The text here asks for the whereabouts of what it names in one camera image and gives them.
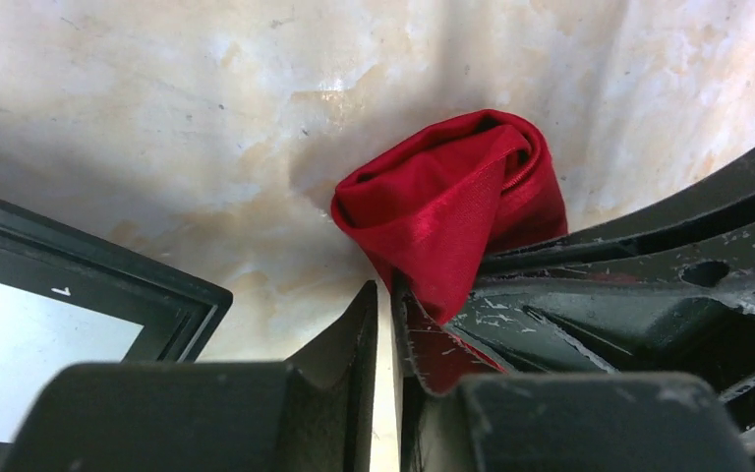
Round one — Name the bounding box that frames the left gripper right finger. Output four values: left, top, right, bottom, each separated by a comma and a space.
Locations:
391, 277, 755, 471

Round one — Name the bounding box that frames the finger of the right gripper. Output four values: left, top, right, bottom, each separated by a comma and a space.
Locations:
447, 221, 755, 459
479, 148, 755, 274

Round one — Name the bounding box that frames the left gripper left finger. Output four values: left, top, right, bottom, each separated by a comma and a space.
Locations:
2, 281, 378, 471

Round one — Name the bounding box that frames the red cloth napkin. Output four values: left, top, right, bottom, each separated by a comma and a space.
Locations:
330, 108, 569, 376

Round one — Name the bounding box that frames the black white checkerboard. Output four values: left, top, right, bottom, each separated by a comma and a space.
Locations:
0, 200, 233, 461

